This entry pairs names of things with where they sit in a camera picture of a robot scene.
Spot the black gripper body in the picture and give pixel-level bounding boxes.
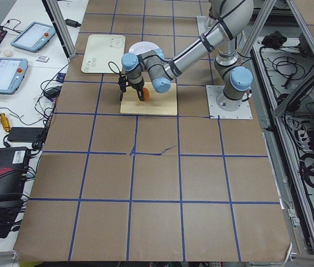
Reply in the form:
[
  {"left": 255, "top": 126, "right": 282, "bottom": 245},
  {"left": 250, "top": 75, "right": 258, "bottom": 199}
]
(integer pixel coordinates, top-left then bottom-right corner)
[{"left": 126, "top": 73, "right": 144, "bottom": 93}]

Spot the orange fruit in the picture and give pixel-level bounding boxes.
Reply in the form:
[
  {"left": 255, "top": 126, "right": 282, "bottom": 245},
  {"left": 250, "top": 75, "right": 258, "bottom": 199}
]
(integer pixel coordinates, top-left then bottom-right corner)
[{"left": 143, "top": 87, "right": 150, "bottom": 101}]

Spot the white round plate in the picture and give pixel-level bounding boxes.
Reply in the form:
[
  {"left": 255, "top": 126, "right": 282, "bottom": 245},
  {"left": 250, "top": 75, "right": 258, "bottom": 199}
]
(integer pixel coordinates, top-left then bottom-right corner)
[{"left": 129, "top": 41, "right": 160, "bottom": 55}]

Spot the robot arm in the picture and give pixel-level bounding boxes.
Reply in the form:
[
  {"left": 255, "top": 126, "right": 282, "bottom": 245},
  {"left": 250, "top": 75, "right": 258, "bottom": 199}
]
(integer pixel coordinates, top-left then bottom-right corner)
[{"left": 119, "top": 0, "right": 253, "bottom": 101}]

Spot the cream bear tray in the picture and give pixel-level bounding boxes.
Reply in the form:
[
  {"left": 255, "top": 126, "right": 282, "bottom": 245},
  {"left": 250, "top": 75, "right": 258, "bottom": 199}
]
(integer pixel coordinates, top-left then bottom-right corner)
[{"left": 81, "top": 34, "right": 125, "bottom": 73}]

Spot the bamboo cutting board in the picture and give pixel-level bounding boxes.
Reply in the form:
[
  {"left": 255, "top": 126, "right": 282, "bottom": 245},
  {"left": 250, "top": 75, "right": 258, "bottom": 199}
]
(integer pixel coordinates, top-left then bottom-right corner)
[{"left": 120, "top": 82, "right": 178, "bottom": 116}]

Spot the far teach pendant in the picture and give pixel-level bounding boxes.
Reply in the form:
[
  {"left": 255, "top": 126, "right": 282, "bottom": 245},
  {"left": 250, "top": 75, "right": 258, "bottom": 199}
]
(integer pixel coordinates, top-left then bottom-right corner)
[{"left": 10, "top": 22, "right": 56, "bottom": 52}]

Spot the teach pendant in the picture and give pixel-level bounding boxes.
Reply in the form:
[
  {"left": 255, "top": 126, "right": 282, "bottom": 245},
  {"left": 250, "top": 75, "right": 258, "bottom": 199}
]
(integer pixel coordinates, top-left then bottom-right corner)
[
  {"left": 0, "top": 57, "right": 28, "bottom": 95},
  {"left": 10, "top": 22, "right": 56, "bottom": 52}
]

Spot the black power adapter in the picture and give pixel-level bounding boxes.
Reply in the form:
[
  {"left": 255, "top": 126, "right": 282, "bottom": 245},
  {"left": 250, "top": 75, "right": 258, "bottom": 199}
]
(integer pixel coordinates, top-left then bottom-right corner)
[{"left": 7, "top": 127, "right": 43, "bottom": 142}]

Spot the near teach pendant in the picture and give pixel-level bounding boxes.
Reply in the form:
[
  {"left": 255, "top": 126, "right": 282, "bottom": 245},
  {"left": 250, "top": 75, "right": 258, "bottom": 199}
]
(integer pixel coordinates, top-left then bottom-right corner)
[{"left": 0, "top": 57, "right": 28, "bottom": 95}]

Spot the gold cylindrical tool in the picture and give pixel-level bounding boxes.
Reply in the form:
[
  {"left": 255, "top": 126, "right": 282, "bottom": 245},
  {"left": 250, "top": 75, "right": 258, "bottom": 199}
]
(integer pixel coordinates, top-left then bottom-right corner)
[{"left": 0, "top": 113, "right": 11, "bottom": 132}]

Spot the black electronics box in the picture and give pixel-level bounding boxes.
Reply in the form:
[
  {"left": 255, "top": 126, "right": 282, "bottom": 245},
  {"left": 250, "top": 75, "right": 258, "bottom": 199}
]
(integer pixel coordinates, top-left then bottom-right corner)
[{"left": 0, "top": 147, "right": 30, "bottom": 202}]

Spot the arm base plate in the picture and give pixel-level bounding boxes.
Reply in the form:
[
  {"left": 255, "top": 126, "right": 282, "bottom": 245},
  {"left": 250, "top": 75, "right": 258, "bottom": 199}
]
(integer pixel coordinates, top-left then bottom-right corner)
[
  {"left": 196, "top": 16, "right": 218, "bottom": 39},
  {"left": 206, "top": 85, "right": 253, "bottom": 120}
]

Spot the aluminium frame post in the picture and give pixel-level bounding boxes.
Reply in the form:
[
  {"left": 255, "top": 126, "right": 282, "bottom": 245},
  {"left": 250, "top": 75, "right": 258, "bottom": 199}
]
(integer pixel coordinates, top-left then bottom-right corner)
[{"left": 41, "top": 0, "right": 76, "bottom": 59}]

